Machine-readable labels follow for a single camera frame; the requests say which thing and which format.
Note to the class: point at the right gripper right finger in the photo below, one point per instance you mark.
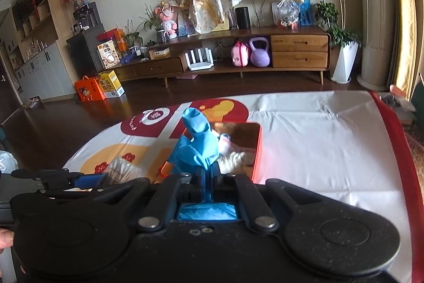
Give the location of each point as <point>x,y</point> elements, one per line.
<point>263,208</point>

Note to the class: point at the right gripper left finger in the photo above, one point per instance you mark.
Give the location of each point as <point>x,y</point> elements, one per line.
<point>139,204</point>

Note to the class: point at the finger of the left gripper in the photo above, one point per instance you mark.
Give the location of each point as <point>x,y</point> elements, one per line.
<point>89,181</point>

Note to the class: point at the cotton swab pack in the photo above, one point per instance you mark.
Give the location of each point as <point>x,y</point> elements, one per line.
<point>119,171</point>

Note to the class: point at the white lace cloth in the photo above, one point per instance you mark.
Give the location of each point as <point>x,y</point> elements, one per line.
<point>236,162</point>

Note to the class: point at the blue nitrile glove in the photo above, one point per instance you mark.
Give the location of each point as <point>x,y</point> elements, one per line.
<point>197,156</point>

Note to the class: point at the person left hand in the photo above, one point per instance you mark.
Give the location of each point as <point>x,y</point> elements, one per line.
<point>6,239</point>

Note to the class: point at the red metal tin box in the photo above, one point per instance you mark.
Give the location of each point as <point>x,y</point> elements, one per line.
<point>232,136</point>

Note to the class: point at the orange gift box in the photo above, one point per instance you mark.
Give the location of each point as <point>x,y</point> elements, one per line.
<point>89,90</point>

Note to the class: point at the printed white tablecloth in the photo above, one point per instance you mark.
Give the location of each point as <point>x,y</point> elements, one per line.
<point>346,145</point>

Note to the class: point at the yellow carton box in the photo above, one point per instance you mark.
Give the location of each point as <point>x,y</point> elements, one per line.
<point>110,84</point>

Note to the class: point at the snack box on cabinet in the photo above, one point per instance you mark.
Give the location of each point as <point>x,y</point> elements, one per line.
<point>108,54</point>

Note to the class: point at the purple kettlebell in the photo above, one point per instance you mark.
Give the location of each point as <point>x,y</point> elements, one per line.
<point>259,56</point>

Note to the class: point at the white wifi router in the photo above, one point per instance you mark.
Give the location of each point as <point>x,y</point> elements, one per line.
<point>199,59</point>

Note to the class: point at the wooden TV cabinet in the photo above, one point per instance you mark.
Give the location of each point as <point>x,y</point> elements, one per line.
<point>300,49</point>

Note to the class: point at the pink plush doll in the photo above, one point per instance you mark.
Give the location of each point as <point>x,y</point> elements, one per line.
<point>165,13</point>

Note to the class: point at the black smart speaker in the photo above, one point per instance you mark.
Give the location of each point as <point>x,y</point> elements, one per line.
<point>242,17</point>

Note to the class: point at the blue plastic item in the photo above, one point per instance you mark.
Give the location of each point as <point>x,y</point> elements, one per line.
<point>305,18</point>

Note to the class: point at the clear plastic bag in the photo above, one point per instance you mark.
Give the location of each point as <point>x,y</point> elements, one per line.
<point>287,14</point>

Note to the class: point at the white standing air conditioner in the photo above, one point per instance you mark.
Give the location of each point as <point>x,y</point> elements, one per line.
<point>377,43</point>

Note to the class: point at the yellow curtain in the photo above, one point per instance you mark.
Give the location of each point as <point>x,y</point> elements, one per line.
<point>406,44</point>

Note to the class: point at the wooden wall shelf unit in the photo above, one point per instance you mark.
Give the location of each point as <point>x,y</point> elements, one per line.
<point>38,50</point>

